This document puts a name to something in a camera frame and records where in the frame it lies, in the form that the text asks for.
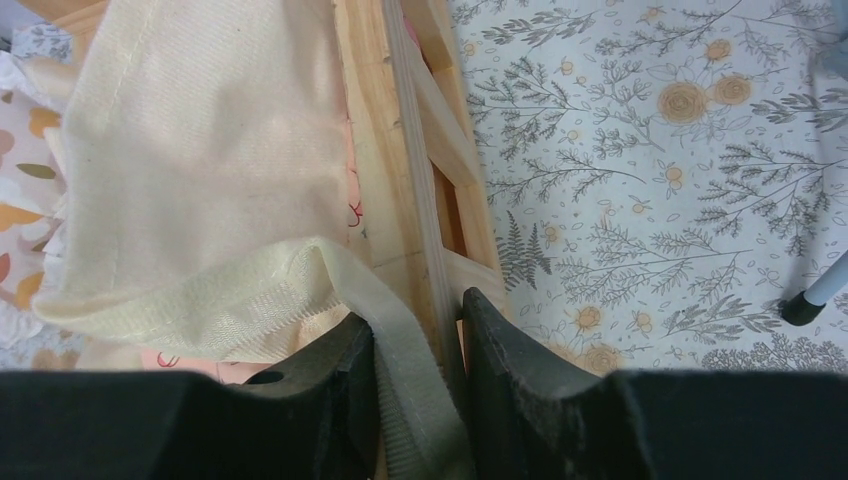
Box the pink patterned bed cushion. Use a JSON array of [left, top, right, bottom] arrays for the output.
[[1, 1, 474, 479]]

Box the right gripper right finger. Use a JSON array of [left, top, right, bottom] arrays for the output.
[[463, 288, 847, 479]]

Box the wooden pet bed frame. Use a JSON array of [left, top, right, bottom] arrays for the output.
[[334, 1, 506, 389]]

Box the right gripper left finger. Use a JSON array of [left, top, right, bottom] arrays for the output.
[[1, 315, 379, 479]]

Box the floral table mat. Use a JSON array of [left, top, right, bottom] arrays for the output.
[[448, 1, 847, 376]]

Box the black tripod stand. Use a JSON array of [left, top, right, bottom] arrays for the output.
[[780, 252, 847, 326]]

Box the floral small pillow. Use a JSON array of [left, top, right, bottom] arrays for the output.
[[1, 51, 65, 311]]

